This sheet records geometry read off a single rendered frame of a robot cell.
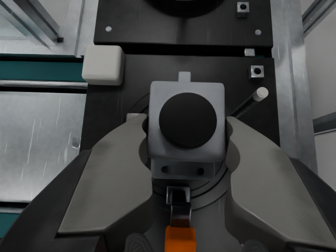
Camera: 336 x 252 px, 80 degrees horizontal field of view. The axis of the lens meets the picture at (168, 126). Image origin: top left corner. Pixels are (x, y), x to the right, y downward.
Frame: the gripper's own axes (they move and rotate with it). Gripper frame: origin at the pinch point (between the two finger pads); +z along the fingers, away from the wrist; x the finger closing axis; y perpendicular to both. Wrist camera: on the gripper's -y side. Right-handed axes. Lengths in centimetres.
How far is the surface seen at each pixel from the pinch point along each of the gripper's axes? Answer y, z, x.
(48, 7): -6.2, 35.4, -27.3
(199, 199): 11.1, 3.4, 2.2
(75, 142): 8.3, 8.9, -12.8
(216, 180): 9.7, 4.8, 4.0
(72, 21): -4.4, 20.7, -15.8
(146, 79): 1.7, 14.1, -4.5
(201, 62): -0.2, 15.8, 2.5
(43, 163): 13.6, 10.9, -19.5
